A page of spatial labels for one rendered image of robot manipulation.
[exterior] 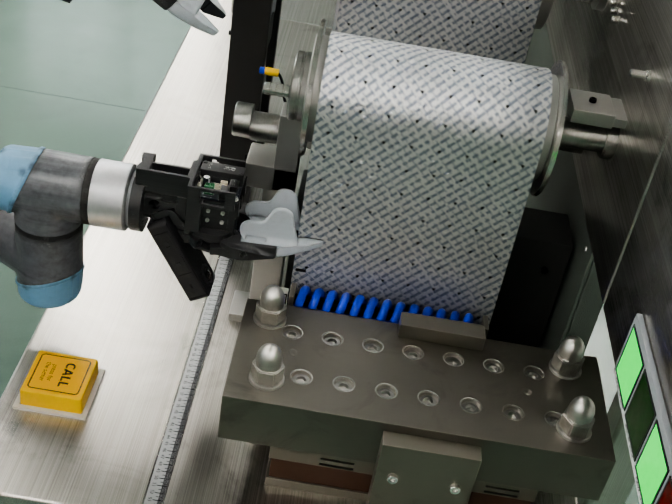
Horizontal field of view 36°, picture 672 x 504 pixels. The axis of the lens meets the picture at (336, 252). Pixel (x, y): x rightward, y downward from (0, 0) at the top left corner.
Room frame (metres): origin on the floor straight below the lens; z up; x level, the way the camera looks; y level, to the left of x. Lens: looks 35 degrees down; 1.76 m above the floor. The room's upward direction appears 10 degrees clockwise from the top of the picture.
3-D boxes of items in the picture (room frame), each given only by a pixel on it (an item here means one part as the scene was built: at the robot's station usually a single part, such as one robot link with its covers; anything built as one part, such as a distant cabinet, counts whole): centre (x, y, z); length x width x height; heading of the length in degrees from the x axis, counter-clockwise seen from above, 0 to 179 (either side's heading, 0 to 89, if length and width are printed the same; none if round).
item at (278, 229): (0.93, 0.06, 1.11); 0.09 x 0.03 x 0.06; 90
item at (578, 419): (0.79, -0.27, 1.05); 0.04 x 0.04 x 0.04
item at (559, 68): (1.01, -0.20, 1.25); 0.15 x 0.01 x 0.15; 1
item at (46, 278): (0.95, 0.34, 1.01); 0.11 x 0.08 x 0.11; 59
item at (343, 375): (0.83, -0.11, 1.00); 0.40 x 0.16 x 0.06; 91
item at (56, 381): (0.84, 0.28, 0.91); 0.07 x 0.07 x 0.02; 1
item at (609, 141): (1.01, -0.24, 1.25); 0.07 x 0.04 x 0.04; 91
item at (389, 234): (0.95, -0.07, 1.11); 0.23 x 0.01 x 0.18; 91
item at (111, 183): (0.94, 0.25, 1.11); 0.08 x 0.05 x 0.08; 1
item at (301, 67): (1.00, 0.07, 1.25); 0.07 x 0.02 x 0.07; 1
